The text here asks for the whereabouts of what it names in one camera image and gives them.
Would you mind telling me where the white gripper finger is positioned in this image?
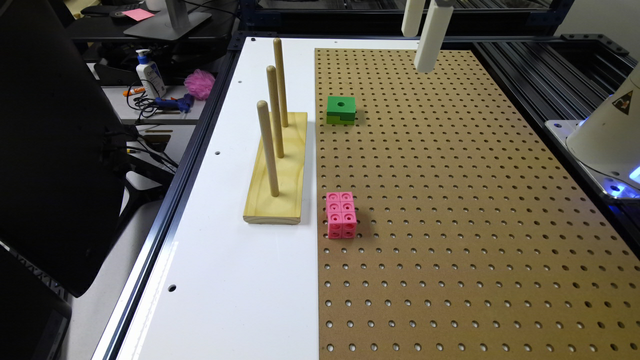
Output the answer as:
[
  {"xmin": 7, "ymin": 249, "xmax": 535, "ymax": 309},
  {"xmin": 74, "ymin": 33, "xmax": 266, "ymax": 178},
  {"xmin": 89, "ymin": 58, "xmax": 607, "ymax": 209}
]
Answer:
[
  {"xmin": 414, "ymin": 0, "xmax": 454, "ymax": 73},
  {"xmin": 401, "ymin": 0, "xmax": 425, "ymax": 37}
]

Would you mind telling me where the near wooden peg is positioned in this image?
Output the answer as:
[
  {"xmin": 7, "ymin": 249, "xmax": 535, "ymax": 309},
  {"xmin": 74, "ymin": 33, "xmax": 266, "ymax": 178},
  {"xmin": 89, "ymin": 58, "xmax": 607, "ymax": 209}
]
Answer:
[{"xmin": 257, "ymin": 100, "xmax": 279, "ymax": 197}]

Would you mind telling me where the pink bath loofah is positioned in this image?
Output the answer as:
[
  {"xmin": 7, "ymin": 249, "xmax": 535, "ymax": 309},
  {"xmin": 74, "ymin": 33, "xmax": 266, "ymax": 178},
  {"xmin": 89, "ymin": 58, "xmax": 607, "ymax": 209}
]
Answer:
[{"xmin": 184, "ymin": 69, "xmax": 215, "ymax": 100}]

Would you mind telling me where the black aluminium frame rail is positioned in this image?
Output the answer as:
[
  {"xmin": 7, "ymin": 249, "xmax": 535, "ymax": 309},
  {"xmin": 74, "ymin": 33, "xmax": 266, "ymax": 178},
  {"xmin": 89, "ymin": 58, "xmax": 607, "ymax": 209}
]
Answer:
[{"xmin": 91, "ymin": 32, "xmax": 247, "ymax": 360}]

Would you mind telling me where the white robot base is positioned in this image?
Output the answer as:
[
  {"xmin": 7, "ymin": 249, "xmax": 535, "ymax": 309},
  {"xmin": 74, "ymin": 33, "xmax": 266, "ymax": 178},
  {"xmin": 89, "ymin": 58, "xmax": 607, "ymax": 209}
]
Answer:
[{"xmin": 566, "ymin": 66, "xmax": 639, "ymax": 186}]

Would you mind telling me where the brown pegboard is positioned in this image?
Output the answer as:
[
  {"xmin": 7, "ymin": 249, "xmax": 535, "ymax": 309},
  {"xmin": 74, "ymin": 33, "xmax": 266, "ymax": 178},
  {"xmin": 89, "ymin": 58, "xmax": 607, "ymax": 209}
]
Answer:
[{"xmin": 315, "ymin": 49, "xmax": 639, "ymax": 359}]

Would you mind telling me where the wooden peg stand base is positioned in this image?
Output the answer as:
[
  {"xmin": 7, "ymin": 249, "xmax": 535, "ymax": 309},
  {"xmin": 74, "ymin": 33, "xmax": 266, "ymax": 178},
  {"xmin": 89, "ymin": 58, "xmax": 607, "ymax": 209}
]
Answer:
[{"xmin": 243, "ymin": 112, "xmax": 308, "ymax": 225}]

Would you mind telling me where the far wooden peg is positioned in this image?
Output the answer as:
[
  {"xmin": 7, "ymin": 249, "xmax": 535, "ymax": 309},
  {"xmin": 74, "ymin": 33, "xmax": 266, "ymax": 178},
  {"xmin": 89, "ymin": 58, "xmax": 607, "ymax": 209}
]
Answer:
[{"xmin": 273, "ymin": 37, "xmax": 289, "ymax": 128}]

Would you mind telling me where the pink sticky note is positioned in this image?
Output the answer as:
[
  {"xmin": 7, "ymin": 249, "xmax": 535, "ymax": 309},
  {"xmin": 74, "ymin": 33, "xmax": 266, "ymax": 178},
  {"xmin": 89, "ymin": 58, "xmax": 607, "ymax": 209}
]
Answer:
[{"xmin": 123, "ymin": 8, "xmax": 154, "ymax": 22}]

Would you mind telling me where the middle wooden peg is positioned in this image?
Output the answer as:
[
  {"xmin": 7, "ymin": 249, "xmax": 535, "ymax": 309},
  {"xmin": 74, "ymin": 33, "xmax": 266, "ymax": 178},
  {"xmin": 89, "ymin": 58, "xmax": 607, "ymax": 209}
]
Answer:
[{"xmin": 266, "ymin": 65, "xmax": 284, "ymax": 158}]

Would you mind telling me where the wooden peg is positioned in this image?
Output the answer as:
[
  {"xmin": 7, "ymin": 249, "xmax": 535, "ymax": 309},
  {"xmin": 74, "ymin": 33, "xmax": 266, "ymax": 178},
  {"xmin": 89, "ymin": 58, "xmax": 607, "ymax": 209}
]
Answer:
[
  {"xmin": 266, "ymin": 65, "xmax": 284, "ymax": 158},
  {"xmin": 273, "ymin": 37, "xmax": 289, "ymax": 128},
  {"xmin": 257, "ymin": 100, "xmax": 279, "ymax": 197}
]

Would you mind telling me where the black monitor back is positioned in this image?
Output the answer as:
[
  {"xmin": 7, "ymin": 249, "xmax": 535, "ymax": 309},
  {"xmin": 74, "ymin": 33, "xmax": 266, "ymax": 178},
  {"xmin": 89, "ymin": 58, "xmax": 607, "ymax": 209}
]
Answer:
[{"xmin": 1, "ymin": 0, "xmax": 127, "ymax": 297}]

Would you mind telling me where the blue glue gun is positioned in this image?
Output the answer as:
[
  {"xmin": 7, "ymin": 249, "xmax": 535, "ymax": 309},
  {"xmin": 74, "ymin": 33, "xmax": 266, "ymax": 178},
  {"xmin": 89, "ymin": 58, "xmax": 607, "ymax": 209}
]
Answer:
[{"xmin": 154, "ymin": 94, "xmax": 195, "ymax": 113}]

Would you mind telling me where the orange marker pen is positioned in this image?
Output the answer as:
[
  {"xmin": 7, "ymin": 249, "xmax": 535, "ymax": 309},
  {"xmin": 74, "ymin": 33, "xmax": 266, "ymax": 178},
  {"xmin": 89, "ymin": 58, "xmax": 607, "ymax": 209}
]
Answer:
[{"xmin": 123, "ymin": 87, "xmax": 146, "ymax": 97}]

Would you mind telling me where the pink interlocking cube block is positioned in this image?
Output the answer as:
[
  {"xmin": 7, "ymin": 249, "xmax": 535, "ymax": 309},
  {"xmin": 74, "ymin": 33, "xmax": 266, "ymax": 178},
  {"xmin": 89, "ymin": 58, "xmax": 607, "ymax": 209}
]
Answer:
[{"xmin": 325, "ymin": 192, "xmax": 357, "ymax": 239}]

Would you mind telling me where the green block with hole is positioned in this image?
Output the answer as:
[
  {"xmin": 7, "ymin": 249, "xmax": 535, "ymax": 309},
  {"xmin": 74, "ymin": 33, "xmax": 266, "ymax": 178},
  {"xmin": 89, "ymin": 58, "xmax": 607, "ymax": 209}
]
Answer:
[{"xmin": 326, "ymin": 96, "xmax": 356, "ymax": 125}]

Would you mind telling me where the silver monitor stand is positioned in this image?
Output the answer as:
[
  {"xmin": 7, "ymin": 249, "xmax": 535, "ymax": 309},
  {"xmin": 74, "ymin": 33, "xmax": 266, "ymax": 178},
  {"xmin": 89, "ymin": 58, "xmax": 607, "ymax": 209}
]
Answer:
[{"xmin": 123, "ymin": 0, "xmax": 211, "ymax": 40}]

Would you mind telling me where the white lotion pump bottle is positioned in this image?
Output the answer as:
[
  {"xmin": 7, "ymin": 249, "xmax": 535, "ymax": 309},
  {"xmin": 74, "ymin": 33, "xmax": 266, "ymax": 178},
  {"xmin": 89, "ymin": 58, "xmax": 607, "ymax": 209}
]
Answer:
[{"xmin": 136, "ymin": 49, "xmax": 166, "ymax": 99}]

